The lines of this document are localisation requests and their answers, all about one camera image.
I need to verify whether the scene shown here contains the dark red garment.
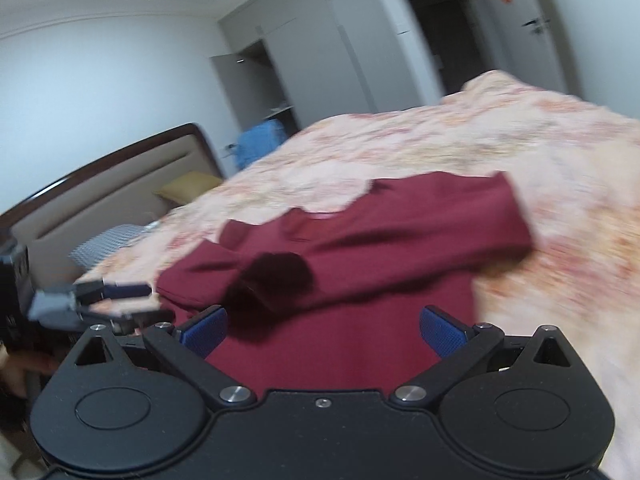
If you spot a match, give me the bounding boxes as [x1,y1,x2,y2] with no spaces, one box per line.
[155,172,534,393]

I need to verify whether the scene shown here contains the blue clothing pile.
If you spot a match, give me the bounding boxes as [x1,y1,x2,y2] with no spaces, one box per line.
[233,119,288,170]

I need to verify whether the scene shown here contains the checked grey pillow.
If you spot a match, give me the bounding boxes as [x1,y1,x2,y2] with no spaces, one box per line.
[70,224,146,271]

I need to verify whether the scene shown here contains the beige padded wooden headboard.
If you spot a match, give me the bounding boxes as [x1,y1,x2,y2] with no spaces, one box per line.
[1,124,224,287]

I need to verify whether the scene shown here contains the yellow pillow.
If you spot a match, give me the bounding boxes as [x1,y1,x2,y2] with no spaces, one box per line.
[154,171,224,206]

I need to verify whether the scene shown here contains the floral peach bed quilt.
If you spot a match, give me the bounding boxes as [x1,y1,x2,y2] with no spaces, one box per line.
[86,70,639,479]

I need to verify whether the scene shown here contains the grey room door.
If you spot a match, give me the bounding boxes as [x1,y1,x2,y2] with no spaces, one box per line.
[484,0,584,96]

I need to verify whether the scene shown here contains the grey wardrobe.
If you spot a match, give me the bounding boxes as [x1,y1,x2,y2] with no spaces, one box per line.
[219,0,444,127]

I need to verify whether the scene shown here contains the metal door handle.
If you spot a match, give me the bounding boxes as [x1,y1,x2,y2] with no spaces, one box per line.
[522,16,550,35]

